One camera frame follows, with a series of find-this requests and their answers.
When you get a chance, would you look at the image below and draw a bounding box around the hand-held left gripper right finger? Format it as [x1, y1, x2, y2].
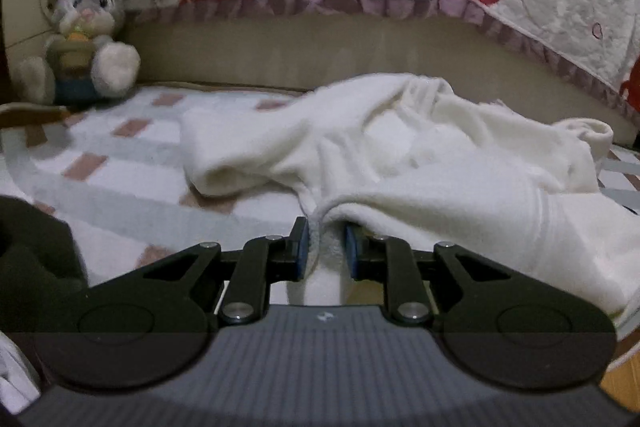
[344, 225, 512, 326]

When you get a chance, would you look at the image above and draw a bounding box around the white cloth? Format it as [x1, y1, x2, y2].
[0, 332, 43, 415]

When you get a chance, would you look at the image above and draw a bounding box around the cream nightstand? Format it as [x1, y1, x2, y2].
[0, 0, 58, 75]

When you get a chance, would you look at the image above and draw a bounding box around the grey plush bunny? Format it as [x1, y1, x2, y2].
[15, 0, 142, 106]

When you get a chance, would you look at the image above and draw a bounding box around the dark cloth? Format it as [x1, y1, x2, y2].
[0, 196, 90, 335]

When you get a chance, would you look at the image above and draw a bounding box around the white fleece towel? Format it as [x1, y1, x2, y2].
[179, 72, 640, 340]

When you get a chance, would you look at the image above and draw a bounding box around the beige bed base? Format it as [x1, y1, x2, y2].
[122, 7, 640, 148]

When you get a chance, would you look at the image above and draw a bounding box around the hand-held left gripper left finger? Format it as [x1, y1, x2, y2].
[142, 216, 309, 327]

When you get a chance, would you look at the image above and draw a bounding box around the checkered rug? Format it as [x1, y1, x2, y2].
[0, 82, 640, 308]

